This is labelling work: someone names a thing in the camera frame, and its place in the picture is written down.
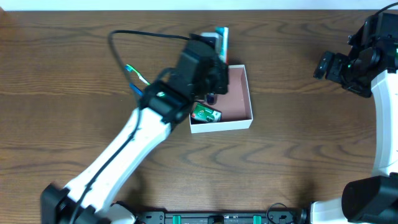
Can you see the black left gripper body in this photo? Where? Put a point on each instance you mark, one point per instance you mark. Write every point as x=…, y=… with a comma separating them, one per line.
x=216, y=81

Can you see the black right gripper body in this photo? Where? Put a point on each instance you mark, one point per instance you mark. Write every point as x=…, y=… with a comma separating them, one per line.
x=324, y=64

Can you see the blue foam soap pump bottle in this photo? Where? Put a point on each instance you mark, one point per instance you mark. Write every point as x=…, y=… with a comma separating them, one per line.
x=211, y=98

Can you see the white box with pink interior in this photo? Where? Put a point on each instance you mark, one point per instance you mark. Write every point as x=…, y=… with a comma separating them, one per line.
x=235, y=106

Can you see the green Dettol soap box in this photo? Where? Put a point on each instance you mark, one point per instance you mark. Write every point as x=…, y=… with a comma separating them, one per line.
x=205, y=114

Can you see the green toothpaste tube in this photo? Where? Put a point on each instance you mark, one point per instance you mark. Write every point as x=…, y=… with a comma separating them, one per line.
x=224, y=33

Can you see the blue disposable razor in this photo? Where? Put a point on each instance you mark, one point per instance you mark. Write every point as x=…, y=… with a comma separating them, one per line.
x=135, y=89

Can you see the green white toothbrush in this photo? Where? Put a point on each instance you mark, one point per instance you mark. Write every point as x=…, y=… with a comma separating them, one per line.
x=130, y=68

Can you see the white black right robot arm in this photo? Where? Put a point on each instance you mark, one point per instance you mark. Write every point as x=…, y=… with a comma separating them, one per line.
x=370, y=71

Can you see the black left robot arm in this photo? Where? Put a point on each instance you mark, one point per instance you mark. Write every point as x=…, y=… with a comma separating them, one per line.
x=166, y=102

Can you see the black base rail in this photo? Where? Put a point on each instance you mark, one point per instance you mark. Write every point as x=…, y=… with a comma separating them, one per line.
x=278, y=216

